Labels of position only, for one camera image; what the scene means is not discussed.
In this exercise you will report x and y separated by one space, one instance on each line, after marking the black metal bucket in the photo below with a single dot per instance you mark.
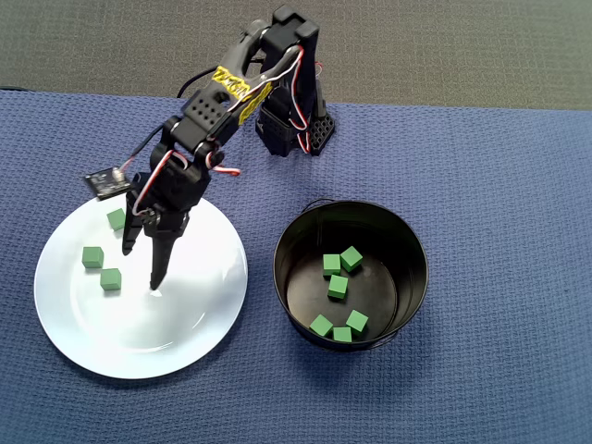
370 222

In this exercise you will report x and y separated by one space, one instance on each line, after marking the blue woven tablecloth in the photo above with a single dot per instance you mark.
485 277

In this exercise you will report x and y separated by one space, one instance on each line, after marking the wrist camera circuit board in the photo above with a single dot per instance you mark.
104 182

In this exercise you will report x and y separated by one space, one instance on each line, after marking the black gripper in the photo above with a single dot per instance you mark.
163 225

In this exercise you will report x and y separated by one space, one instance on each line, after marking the white round plate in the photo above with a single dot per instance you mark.
115 342

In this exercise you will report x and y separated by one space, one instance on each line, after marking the green cube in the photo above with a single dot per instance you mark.
321 325
116 218
331 264
111 279
351 258
92 256
342 334
337 287
357 321

